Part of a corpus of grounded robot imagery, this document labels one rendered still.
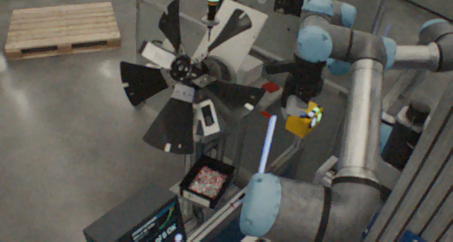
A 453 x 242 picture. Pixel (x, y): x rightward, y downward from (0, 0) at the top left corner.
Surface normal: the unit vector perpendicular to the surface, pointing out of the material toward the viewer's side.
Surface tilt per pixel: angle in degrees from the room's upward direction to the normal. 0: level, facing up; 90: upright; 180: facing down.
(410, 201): 90
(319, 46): 90
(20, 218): 0
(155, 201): 15
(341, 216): 36
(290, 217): 49
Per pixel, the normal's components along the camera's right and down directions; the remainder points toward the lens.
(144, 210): -0.10, -0.88
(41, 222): 0.10, -0.79
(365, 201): 0.29, -0.34
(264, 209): -0.14, -0.11
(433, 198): -0.66, 0.40
